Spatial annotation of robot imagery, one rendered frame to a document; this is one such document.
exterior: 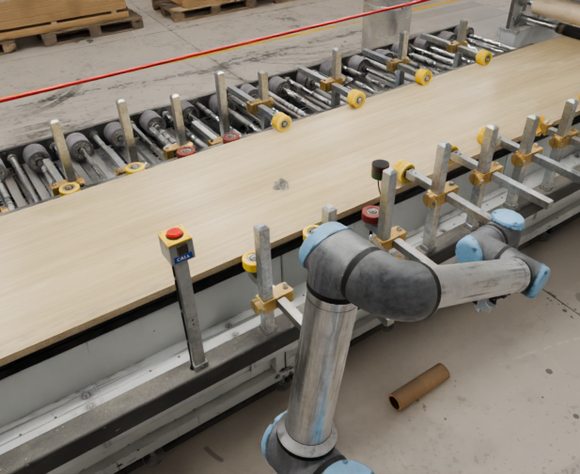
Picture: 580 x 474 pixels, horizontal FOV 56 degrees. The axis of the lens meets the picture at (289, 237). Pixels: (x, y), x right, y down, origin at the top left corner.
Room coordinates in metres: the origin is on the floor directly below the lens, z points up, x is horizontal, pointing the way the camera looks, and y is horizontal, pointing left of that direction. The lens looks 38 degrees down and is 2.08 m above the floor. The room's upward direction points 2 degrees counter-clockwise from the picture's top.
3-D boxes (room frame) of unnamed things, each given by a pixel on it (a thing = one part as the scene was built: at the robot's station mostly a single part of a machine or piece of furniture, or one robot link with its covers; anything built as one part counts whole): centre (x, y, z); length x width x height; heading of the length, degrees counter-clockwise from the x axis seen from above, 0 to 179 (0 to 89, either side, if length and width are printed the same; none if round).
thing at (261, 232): (1.29, 0.08, 0.90); 0.03 x 0.03 x 0.48; 33
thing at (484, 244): (1.15, -0.52, 1.14); 0.12 x 0.12 x 0.09; 38
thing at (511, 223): (1.22, -0.60, 1.14); 0.10 x 0.09 x 0.12; 128
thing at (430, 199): (1.71, -0.57, 0.95); 0.13 x 0.06 x 0.05; 123
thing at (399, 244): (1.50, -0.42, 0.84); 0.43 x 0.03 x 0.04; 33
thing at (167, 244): (1.15, 0.30, 1.18); 0.07 x 0.07 x 0.08; 33
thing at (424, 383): (1.54, -0.56, 0.04); 0.30 x 0.08 x 0.08; 123
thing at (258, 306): (1.30, 0.06, 0.83); 0.13 x 0.06 x 0.05; 123
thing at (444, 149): (1.70, -0.55, 0.93); 0.03 x 0.03 x 0.48; 33
